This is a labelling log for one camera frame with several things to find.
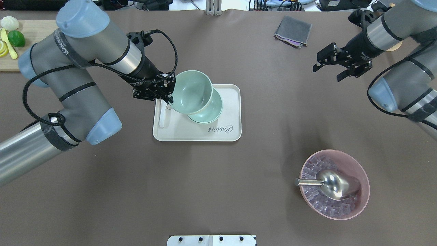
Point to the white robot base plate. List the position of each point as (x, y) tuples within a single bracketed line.
[(212, 240)]

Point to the white ceramic spoon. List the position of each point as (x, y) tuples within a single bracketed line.
[(164, 109)]

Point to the black gripper body with bowl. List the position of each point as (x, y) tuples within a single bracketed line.
[(147, 73)]

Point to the black gripper finger outside bowl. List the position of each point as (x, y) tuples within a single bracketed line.
[(145, 94)]

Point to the metal ice scoop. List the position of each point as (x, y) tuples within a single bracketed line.
[(333, 184)]

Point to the black empty gripper finger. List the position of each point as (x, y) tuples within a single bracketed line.
[(355, 71), (327, 56)]

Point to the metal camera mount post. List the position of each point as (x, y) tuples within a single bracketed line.
[(213, 7)]

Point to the grey folded cloth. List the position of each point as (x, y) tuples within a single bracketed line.
[(293, 31)]

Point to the wooden mug tree stand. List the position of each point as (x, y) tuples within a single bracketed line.
[(394, 24)]

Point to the green bowl on tray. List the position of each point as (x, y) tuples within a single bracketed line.
[(212, 111)]

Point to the green bowl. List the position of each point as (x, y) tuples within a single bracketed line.
[(212, 111), (192, 92)]

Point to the lemon slices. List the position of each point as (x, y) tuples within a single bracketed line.
[(4, 50)]

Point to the wooden cutting board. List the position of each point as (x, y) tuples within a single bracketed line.
[(33, 31)]

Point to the white onion half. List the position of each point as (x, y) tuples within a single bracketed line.
[(9, 23)]

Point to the black gripper finger inside bowl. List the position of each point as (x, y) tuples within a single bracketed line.
[(169, 85)]

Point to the black empty gripper body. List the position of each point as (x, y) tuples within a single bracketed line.
[(359, 46)]

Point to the green lime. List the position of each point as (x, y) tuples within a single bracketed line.
[(16, 38)]

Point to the pink bowl with ice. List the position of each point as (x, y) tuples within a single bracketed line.
[(345, 164)]

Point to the cream rabbit serving tray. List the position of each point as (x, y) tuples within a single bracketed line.
[(228, 127)]

